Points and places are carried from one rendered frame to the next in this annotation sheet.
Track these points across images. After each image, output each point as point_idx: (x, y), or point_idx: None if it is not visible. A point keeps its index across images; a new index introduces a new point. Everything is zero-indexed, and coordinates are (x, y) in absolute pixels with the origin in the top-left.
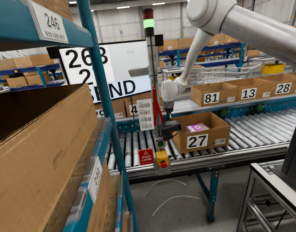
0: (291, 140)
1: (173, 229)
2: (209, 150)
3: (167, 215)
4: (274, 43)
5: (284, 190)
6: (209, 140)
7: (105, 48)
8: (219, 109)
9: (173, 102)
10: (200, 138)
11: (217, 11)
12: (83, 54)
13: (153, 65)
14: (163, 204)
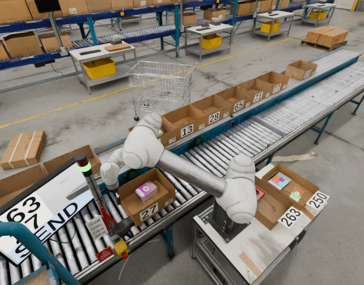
0: (214, 202)
1: (142, 281)
2: (160, 212)
3: (133, 272)
4: (191, 182)
5: (213, 236)
6: (160, 205)
7: (34, 195)
8: None
9: (117, 183)
10: (151, 208)
11: (150, 162)
12: (9, 217)
13: (96, 191)
14: (126, 262)
